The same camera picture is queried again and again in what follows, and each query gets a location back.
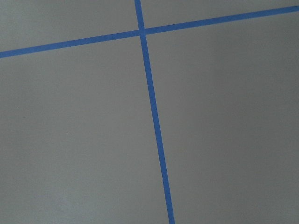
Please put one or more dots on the long blue tape strip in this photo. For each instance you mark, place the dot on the long blue tape strip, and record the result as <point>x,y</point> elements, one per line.
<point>154,111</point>

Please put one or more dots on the crossing blue tape strip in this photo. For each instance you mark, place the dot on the crossing blue tape strip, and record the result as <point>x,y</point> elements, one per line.
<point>149,31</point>

